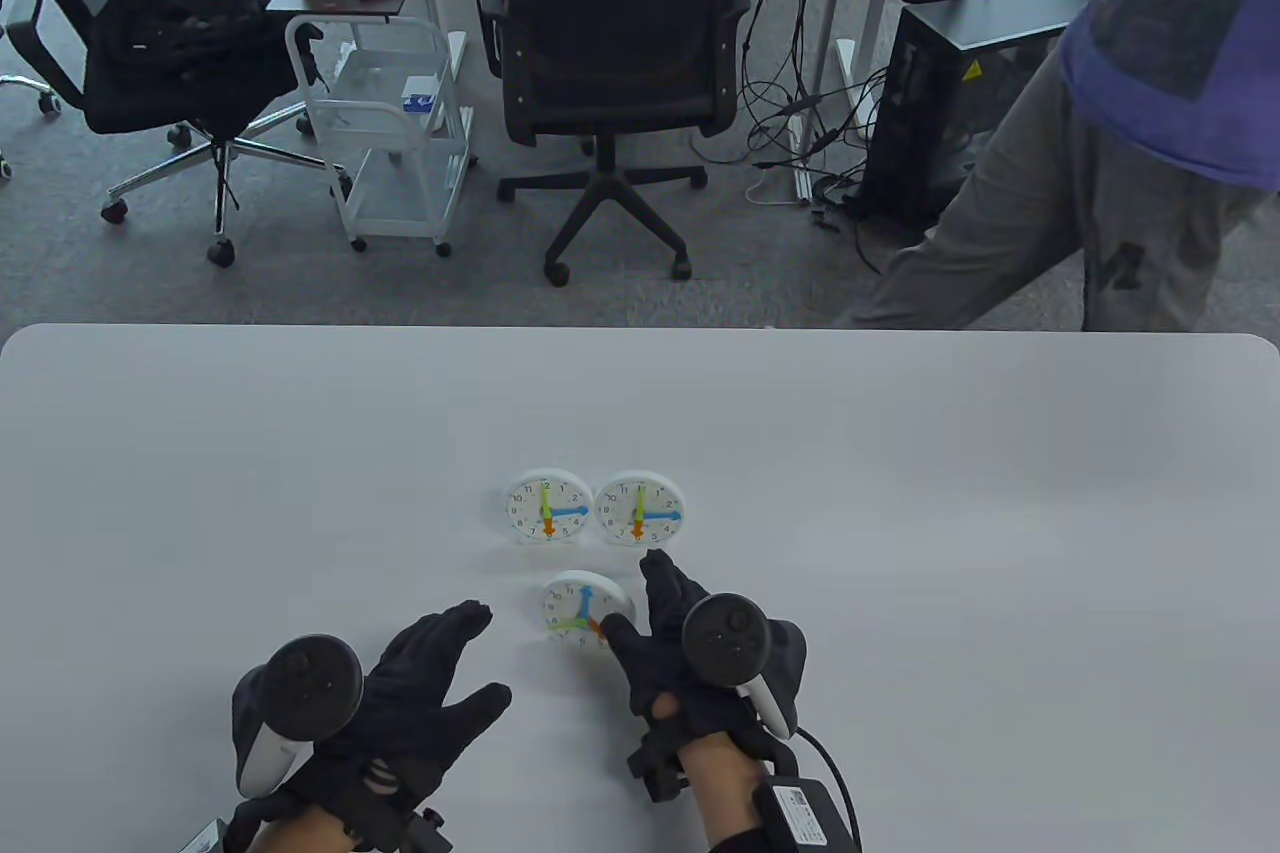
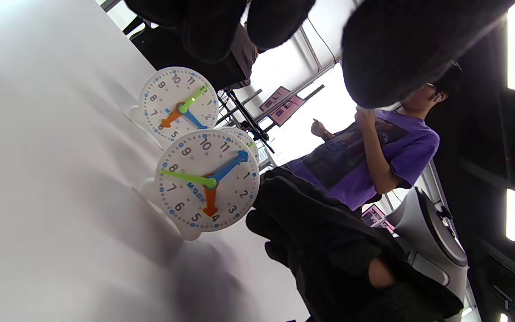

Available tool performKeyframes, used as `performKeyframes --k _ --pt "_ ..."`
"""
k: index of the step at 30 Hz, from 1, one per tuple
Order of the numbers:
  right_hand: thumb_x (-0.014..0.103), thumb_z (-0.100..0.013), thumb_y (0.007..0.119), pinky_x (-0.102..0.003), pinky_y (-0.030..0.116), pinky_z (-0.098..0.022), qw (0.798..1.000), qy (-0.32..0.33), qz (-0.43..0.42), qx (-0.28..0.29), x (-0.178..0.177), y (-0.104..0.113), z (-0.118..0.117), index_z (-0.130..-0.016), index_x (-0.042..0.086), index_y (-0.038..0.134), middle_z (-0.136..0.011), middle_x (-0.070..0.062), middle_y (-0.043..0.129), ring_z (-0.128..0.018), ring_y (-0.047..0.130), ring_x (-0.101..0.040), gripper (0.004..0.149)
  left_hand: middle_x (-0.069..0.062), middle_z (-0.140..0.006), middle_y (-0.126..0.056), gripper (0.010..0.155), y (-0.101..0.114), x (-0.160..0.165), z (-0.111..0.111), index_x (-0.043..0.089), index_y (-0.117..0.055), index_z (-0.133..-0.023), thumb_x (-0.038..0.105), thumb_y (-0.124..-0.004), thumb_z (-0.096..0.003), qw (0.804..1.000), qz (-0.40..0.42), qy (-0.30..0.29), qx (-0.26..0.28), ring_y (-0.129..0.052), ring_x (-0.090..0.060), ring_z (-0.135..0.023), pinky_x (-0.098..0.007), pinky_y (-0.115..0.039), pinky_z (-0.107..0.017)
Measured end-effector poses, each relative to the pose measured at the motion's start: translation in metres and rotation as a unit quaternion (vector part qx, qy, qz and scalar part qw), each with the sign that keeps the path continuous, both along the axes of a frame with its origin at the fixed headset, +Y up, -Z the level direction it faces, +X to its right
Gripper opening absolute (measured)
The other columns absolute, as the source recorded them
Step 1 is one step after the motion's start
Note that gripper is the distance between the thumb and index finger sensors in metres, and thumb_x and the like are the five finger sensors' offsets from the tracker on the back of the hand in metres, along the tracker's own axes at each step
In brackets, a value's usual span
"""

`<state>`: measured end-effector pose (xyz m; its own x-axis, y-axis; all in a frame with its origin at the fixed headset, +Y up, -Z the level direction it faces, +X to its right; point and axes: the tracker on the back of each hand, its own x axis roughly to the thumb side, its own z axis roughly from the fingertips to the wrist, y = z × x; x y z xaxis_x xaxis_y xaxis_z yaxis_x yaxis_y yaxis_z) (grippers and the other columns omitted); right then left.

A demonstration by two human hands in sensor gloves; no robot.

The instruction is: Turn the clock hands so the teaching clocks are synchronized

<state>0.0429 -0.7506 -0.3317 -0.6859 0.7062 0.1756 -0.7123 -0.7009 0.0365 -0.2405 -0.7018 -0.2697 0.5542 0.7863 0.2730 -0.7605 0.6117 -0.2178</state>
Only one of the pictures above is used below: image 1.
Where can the black computer tower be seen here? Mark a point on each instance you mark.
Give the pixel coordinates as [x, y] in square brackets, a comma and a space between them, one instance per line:
[930, 123]

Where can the chair base with casters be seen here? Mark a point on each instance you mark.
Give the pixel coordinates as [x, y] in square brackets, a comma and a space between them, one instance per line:
[40, 98]

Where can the black office chair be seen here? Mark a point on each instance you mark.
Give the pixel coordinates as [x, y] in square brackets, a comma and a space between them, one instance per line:
[620, 13]

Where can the person's right hand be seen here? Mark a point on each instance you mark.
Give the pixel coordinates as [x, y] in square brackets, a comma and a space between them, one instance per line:
[660, 673]

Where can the white teaching clock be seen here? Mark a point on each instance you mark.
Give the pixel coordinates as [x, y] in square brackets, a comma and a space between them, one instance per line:
[565, 598]
[640, 508]
[535, 493]

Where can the white mesh rolling cart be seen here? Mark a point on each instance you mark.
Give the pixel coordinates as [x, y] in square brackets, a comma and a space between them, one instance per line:
[400, 183]

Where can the person's left hand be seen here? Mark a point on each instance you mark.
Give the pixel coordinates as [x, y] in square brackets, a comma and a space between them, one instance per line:
[410, 703]

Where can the blue and white box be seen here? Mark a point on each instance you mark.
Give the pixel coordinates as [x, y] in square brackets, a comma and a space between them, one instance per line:
[420, 98]

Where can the person's left forearm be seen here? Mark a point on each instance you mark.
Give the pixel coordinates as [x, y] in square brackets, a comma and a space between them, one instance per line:
[300, 833]

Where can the black and white hand controller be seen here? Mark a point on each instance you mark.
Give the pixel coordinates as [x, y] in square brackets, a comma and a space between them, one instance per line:
[305, 683]
[725, 638]

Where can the dark side table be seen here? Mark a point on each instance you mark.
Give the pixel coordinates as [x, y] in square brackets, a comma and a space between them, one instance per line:
[310, 1]

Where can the black bag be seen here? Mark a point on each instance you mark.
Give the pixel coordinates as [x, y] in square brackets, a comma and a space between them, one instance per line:
[180, 53]

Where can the black wrist camera rig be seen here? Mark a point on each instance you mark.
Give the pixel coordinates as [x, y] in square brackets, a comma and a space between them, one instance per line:
[800, 813]
[425, 833]

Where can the person's right forearm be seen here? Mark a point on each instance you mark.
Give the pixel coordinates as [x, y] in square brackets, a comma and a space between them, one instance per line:
[720, 793]

